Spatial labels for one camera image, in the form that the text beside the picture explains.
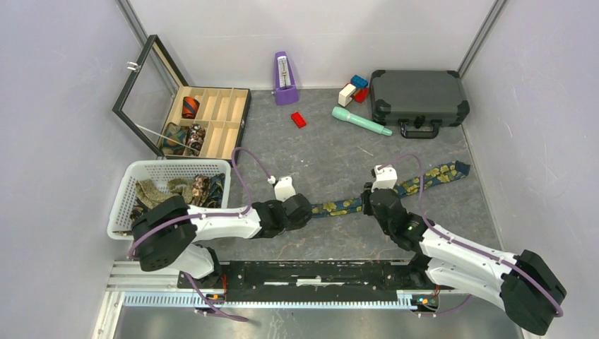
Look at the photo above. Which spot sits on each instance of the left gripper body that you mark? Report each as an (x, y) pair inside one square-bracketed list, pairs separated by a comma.
[(292, 225)]

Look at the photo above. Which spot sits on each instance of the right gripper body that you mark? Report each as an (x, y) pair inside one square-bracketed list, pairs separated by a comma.
[(367, 208)]

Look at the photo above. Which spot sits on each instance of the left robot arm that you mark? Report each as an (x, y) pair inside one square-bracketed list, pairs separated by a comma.
[(167, 236)]

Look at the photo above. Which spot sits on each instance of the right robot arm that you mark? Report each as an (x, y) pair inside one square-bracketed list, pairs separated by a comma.
[(522, 285)]

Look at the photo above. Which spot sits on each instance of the blue striped tie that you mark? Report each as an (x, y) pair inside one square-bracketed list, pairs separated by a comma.
[(216, 191)]

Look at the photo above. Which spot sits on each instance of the brown floral tie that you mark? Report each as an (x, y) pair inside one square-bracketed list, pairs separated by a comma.
[(201, 189)]

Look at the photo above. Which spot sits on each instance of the red toy brick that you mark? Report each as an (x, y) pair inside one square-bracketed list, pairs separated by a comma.
[(298, 120)]

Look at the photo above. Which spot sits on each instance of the mint green flashlight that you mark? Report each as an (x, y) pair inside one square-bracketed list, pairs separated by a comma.
[(343, 114)]

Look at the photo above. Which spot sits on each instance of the dark grey carrying case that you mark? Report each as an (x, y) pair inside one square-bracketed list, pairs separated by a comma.
[(418, 102)]

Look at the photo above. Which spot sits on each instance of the red toy block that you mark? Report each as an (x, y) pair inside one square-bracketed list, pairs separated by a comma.
[(361, 95)]

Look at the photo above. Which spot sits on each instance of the dark floral rolled tie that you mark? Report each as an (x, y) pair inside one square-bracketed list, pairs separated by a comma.
[(195, 139)]

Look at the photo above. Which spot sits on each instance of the white toy block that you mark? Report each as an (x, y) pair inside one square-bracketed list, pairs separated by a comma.
[(345, 96)]

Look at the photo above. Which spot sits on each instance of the blue toy brick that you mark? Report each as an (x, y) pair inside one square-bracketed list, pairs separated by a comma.
[(359, 82)]

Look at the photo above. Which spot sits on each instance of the teal patterned rolled tie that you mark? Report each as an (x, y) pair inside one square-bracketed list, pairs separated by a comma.
[(175, 137)]

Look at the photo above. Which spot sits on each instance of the olive green tie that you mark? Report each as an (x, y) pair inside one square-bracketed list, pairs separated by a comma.
[(149, 195)]

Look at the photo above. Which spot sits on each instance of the purple metronome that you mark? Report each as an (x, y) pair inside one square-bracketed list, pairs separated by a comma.
[(285, 90)]

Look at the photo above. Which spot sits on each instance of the wooden tie organizer box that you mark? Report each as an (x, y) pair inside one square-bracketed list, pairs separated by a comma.
[(152, 97)]

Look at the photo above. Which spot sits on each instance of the orange navy rolled tie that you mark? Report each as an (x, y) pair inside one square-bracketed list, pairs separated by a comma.
[(190, 107)]

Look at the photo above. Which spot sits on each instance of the white plastic basket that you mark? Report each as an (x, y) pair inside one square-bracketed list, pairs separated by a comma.
[(160, 172)]

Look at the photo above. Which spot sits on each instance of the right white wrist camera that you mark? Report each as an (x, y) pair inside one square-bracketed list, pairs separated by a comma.
[(385, 177)]

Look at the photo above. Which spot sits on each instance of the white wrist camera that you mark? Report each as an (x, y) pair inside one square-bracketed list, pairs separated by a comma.
[(283, 187), (385, 177)]

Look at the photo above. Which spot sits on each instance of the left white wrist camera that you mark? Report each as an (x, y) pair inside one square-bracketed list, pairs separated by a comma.
[(283, 187)]

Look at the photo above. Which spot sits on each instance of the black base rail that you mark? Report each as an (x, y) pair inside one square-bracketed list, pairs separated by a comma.
[(317, 281)]

